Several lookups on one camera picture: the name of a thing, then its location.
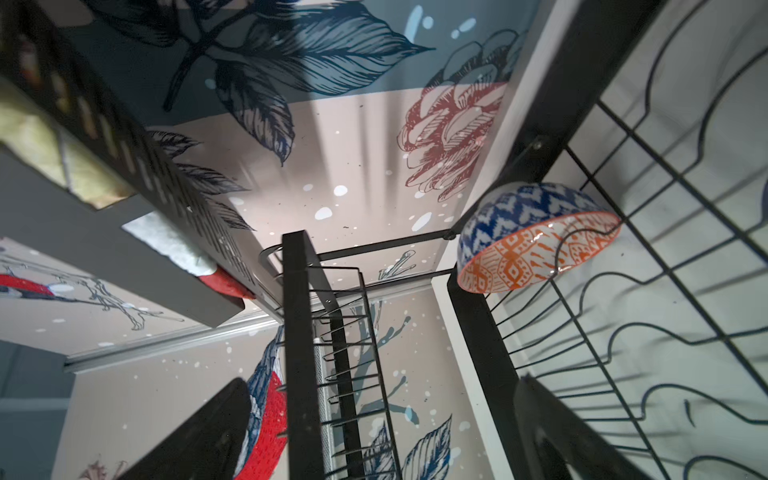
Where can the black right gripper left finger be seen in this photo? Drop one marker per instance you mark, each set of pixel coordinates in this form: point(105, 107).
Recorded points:
point(206, 446)

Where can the red cassava chips bag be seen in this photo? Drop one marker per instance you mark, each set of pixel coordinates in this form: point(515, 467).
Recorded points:
point(64, 161)

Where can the black wire dish rack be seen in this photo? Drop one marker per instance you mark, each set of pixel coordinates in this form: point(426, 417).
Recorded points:
point(611, 285)

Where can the orange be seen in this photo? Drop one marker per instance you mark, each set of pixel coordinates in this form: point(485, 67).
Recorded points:
point(526, 233)

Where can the black wall shelf basket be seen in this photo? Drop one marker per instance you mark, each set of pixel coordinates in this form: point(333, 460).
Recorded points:
point(39, 61)

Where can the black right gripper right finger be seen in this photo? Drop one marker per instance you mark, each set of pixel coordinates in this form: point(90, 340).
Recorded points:
point(557, 443)

